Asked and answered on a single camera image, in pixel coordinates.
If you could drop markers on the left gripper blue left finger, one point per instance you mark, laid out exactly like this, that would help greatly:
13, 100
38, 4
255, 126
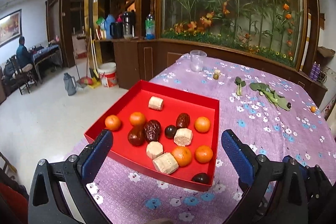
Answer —
93, 155

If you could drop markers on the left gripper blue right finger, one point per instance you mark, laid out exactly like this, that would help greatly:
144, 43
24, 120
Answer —
241, 156

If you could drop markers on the orange tangerine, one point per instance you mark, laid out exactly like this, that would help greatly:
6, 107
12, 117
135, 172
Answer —
182, 155
202, 124
112, 123
203, 154
137, 118

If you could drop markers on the dark cherry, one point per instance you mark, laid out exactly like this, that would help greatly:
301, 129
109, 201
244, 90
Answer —
201, 178
170, 131

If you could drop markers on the beige sugarcane piece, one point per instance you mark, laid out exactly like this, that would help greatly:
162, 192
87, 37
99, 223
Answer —
165, 163
154, 149
155, 103
183, 137

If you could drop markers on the dark red jujube date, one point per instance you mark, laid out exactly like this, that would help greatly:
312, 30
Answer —
152, 130

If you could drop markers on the purple floral tablecloth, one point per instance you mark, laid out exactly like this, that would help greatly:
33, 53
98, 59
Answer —
127, 196

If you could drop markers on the green leafy vegetable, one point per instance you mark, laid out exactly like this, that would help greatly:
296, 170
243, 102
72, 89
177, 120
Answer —
271, 95

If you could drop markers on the red shallow box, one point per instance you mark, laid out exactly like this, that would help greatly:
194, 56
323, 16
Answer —
175, 102

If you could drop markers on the small green vegetable stalk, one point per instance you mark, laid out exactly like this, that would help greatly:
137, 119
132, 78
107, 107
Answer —
240, 84

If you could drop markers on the grey thermos flask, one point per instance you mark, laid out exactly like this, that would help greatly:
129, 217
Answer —
69, 84

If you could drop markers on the white red plastic bucket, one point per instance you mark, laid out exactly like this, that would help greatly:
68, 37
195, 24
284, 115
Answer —
108, 74

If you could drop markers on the small far tangerine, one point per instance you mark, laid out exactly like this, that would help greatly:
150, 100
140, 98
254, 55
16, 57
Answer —
313, 109

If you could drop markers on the small green olive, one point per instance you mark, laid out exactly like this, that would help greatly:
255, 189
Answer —
215, 76

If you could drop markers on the small beige nut piece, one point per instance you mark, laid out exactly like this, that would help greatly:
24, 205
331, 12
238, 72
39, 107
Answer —
217, 71

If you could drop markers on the clear plastic jar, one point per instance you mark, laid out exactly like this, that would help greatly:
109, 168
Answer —
197, 58

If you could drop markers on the seated person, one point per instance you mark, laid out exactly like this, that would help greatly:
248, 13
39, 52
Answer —
24, 58

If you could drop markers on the blue plastic jug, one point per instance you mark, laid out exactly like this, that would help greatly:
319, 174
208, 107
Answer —
109, 26

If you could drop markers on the black kettle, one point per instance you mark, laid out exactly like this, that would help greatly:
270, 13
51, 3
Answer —
128, 21

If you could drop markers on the green label plastic bottle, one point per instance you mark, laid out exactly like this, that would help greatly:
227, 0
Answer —
150, 27

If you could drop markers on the framed wall painting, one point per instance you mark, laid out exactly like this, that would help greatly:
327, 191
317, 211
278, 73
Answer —
11, 27

